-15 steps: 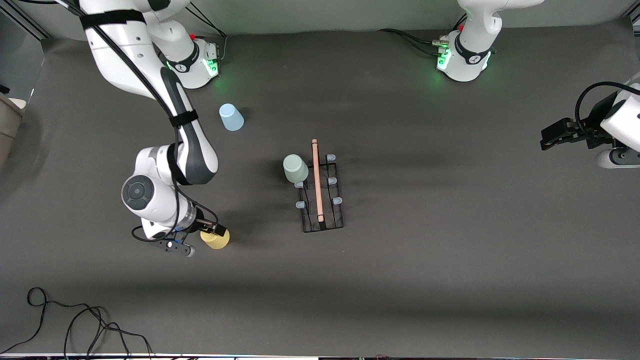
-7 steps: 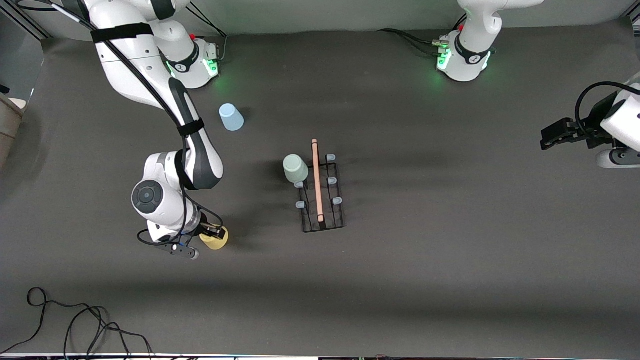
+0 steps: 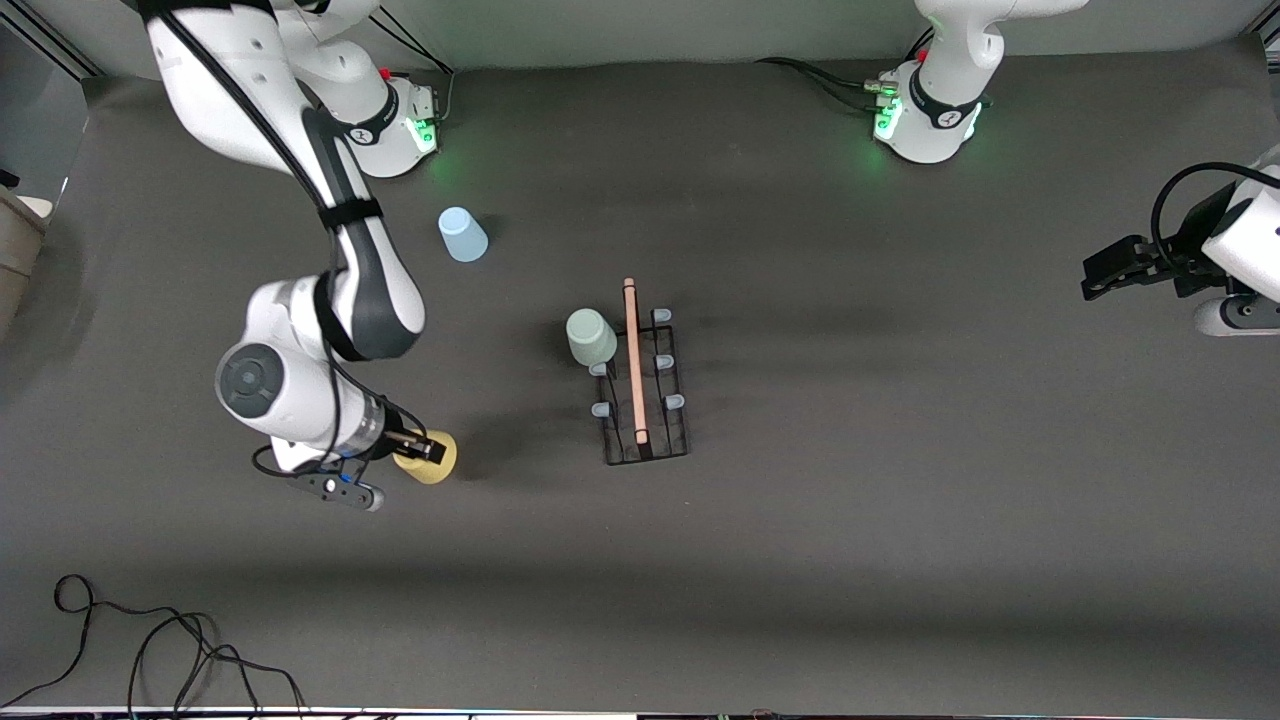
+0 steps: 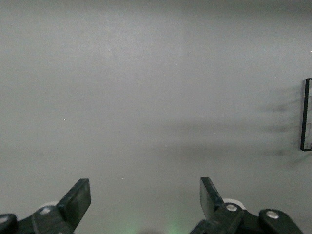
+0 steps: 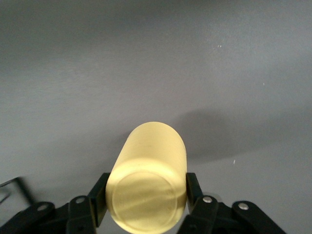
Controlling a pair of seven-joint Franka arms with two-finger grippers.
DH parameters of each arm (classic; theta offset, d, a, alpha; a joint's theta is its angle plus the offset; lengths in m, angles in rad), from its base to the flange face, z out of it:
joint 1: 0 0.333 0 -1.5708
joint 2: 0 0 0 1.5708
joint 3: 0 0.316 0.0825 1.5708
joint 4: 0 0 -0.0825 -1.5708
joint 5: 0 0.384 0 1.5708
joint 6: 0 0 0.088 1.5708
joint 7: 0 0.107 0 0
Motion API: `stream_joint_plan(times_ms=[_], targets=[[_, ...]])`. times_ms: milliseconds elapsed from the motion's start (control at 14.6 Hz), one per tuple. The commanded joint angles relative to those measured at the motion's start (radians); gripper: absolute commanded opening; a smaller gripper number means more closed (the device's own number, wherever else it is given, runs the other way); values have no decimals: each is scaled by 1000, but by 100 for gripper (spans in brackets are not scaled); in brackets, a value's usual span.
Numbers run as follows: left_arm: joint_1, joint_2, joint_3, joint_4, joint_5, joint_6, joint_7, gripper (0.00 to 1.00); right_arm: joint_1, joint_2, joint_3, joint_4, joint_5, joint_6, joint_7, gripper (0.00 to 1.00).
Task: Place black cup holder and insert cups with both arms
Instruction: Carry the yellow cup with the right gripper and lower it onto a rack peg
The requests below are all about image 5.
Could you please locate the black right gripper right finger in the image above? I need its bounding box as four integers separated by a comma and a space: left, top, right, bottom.
179, 172, 286, 234

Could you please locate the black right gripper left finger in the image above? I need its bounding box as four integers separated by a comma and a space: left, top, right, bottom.
0, 172, 112, 234

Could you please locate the black wire cup holder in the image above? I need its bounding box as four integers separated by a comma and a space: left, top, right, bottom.
0, 177, 34, 208

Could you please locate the yellow plastic cup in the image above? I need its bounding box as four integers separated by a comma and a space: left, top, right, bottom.
105, 121, 189, 234

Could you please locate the dark grey table mat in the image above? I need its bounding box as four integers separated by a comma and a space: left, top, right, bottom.
0, 0, 312, 234

